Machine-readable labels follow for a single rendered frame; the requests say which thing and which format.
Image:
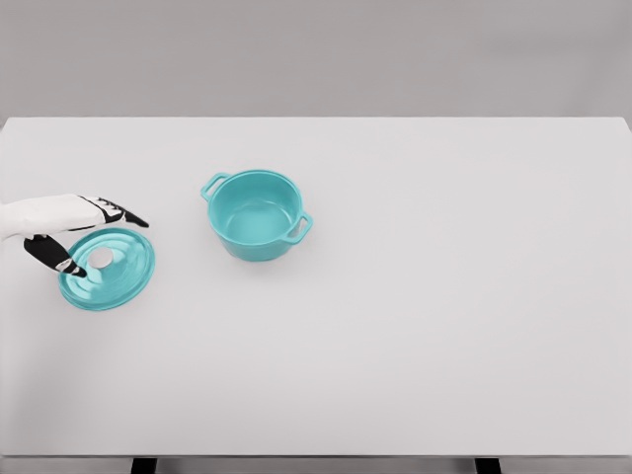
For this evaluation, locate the teal pot lid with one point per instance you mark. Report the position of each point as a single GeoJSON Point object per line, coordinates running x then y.
{"type": "Point", "coordinates": [118, 276]}

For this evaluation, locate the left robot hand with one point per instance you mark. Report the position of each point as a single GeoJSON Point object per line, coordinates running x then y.
{"type": "Point", "coordinates": [64, 213]}

